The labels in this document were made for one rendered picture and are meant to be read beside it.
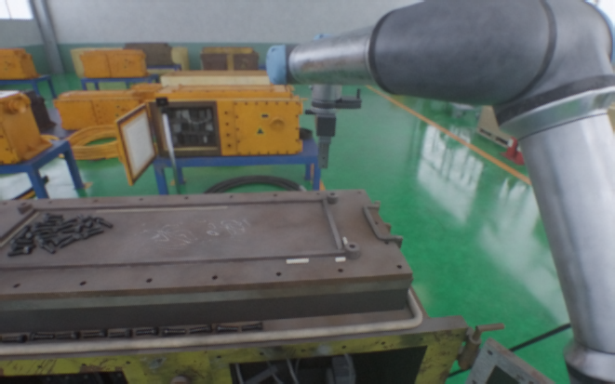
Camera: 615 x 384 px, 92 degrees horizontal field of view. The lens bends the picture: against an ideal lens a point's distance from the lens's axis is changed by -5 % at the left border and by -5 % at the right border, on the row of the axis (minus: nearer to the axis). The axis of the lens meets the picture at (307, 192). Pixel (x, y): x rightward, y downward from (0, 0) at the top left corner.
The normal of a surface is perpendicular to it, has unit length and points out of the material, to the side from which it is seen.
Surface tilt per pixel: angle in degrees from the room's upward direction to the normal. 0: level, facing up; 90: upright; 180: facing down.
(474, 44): 82
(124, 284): 0
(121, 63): 90
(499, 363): 90
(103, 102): 90
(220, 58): 90
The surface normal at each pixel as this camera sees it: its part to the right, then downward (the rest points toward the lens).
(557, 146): -0.75, 0.11
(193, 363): 0.11, 0.47
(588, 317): -0.94, 0.20
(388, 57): -0.81, 0.37
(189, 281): 0.03, -0.88
